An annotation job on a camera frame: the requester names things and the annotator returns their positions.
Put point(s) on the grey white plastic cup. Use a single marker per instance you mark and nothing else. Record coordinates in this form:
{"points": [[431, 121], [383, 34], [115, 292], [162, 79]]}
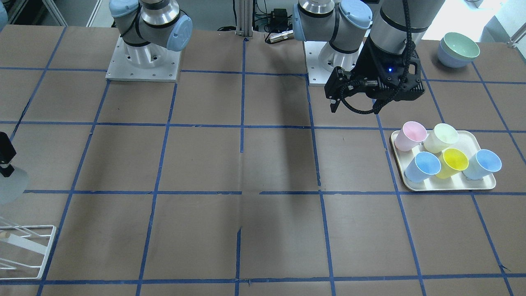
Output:
{"points": [[12, 187]]}

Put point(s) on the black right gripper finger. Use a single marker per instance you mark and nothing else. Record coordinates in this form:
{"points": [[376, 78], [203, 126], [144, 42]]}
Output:
{"points": [[7, 153]]}

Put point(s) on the white wire cup rack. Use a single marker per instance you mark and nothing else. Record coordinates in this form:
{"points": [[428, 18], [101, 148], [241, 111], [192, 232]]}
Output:
{"points": [[25, 251]]}

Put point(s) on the light blue cup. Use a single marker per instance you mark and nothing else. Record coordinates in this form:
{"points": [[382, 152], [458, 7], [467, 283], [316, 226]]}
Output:
{"points": [[483, 163]]}

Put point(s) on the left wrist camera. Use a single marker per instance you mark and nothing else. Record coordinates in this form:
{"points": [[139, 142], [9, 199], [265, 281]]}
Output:
{"points": [[409, 89]]}

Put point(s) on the stacked green blue bowls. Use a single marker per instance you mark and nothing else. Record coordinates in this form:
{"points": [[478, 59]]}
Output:
{"points": [[456, 50]]}

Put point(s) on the yellow plastic cup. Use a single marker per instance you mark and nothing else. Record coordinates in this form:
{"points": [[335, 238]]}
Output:
{"points": [[452, 161]]}

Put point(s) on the aluminium frame post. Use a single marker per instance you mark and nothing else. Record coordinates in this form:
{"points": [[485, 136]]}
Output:
{"points": [[244, 12]]}

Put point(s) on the pink plastic cup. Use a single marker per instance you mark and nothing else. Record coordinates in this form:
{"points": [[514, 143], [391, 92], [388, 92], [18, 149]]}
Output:
{"points": [[411, 135]]}

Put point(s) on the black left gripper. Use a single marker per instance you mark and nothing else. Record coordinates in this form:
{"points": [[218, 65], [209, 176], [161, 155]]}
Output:
{"points": [[368, 61]]}

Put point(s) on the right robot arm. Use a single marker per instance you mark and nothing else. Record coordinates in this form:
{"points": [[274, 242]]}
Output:
{"points": [[150, 33]]}

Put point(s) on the pale green plastic cup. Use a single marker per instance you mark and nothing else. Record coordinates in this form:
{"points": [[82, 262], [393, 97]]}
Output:
{"points": [[440, 138]]}

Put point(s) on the cream plastic tray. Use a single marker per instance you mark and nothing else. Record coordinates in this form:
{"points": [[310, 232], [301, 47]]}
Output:
{"points": [[467, 143]]}

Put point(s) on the blue plastic cup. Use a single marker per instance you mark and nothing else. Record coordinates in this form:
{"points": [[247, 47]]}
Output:
{"points": [[423, 166]]}

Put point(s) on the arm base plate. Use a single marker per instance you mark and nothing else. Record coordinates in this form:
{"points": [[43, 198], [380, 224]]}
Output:
{"points": [[150, 63], [321, 59]]}

